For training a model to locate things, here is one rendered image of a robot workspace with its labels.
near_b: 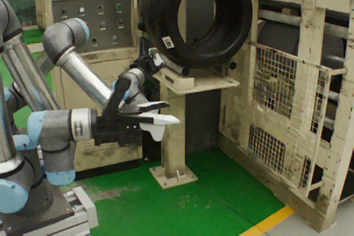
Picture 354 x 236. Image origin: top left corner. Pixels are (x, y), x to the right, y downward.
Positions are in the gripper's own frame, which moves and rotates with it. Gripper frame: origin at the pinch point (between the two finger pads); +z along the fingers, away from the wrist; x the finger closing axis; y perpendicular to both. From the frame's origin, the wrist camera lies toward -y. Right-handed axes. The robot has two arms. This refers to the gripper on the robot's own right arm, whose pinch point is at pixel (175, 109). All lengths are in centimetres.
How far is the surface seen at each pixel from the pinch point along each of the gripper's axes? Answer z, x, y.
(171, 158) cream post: 18, -133, 71
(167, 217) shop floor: 9, -97, 94
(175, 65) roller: 15, -94, 2
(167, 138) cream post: 15, -131, 55
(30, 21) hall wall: -287, -969, -42
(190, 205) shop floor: 25, -107, 93
